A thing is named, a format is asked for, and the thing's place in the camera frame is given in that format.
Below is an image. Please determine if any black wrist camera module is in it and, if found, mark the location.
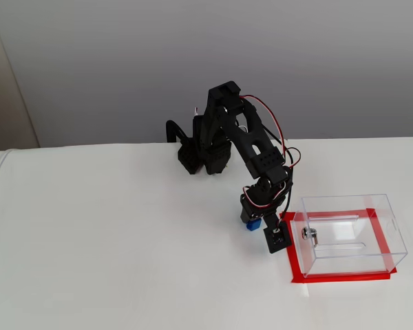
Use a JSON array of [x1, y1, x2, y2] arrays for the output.
[[263, 221, 294, 255]]

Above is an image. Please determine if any red tape frame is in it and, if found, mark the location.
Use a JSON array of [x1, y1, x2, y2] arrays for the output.
[[279, 208, 399, 284]]

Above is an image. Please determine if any red white wrist servo wire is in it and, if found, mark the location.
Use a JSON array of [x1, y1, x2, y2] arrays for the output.
[[240, 95, 302, 215]]

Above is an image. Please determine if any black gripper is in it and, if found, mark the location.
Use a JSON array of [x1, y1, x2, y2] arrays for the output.
[[240, 166, 293, 224]]

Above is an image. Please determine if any transparent acrylic box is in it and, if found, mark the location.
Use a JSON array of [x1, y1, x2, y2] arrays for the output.
[[292, 193, 410, 278]]

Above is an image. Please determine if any black table clamp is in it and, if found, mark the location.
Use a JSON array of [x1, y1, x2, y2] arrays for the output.
[[165, 119, 191, 144]]

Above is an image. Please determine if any silver cam lock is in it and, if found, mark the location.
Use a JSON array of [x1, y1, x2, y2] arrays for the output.
[[301, 226, 320, 247]]

